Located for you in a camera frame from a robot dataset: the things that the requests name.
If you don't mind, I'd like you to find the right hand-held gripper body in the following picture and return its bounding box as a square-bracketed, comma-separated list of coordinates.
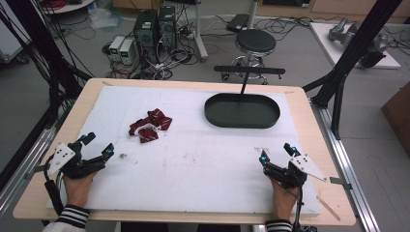
[262, 154, 328, 190]

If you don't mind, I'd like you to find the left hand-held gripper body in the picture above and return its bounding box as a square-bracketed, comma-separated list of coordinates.
[47, 140, 107, 180]

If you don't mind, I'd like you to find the person's left hand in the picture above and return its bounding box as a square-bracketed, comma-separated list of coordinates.
[63, 171, 99, 209]

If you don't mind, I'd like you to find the person's right hand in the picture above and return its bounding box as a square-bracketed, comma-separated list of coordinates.
[270, 178, 300, 222]

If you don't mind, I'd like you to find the dark red crumpled cloth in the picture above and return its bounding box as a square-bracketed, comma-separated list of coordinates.
[128, 107, 173, 144]

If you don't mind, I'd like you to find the thin wooden stick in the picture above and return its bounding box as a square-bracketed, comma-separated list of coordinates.
[315, 194, 342, 222]

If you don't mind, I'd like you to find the black stand with oval tray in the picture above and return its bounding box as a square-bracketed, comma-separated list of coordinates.
[204, 65, 286, 130]

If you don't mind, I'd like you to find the white foam mat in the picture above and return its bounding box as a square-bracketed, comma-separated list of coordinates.
[45, 84, 323, 218]

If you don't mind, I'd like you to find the white power supply box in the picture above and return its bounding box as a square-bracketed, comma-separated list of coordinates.
[118, 39, 135, 66]
[108, 35, 126, 63]

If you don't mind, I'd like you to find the black round stool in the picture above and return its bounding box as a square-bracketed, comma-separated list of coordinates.
[220, 28, 278, 86]

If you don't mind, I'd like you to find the white floor board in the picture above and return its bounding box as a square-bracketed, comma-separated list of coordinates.
[308, 21, 402, 70]

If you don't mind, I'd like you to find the brown wooden cabinet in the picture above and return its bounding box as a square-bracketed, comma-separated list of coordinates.
[380, 81, 410, 149]

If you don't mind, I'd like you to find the black computer tower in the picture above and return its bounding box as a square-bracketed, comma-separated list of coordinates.
[132, 9, 160, 65]
[157, 5, 179, 51]

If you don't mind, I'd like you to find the clear plastic bag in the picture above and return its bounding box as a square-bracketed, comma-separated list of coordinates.
[87, 5, 125, 31]

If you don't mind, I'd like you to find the round white table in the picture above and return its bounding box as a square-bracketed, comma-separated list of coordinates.
[41, 0, 96, 15]

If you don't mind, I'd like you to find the flat black box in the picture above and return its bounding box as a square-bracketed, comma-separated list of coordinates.
[225, 13, 249, 34]

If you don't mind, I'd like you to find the white table leg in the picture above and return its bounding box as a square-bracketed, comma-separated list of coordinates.
[192, 0, 210, 63]

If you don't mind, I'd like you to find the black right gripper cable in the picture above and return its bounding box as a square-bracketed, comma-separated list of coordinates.
[290, 184, 306, 232]

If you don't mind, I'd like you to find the grey metal bracket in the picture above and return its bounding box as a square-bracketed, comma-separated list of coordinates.
[24, 163, 46, 181]
[329, 176, 353, 191]

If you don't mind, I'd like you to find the aluminium rail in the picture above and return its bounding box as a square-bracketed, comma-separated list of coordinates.
[309, 98, 382, 232]
[0, 108, 63, 214]

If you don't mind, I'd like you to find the black frame with cable bundle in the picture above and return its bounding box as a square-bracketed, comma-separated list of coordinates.
[0, 0, 95, 131]

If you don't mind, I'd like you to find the black metal frame post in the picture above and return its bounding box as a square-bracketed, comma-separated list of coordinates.
[302, 0, 404, 141]

